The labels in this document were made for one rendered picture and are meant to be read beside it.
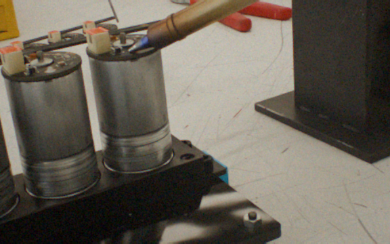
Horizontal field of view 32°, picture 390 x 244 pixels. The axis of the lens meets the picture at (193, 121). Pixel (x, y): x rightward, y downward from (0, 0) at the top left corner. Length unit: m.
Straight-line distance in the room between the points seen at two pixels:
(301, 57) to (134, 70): 0.11
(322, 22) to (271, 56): 0.11
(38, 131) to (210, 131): 0.11
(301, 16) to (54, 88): 0.13
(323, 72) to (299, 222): 0.08
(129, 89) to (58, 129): 0.03
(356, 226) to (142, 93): 0.08
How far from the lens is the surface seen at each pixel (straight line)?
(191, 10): 0.21
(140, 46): 0.22
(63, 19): 0.54
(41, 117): 0.21
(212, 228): 0.22
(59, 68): 0.21
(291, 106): 0.32
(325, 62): 0.30
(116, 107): 0.22
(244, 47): 0.42
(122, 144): 0.23
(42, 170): 0.22
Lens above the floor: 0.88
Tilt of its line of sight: 23 degrees down
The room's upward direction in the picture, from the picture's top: 5 degrees counter-clockwise
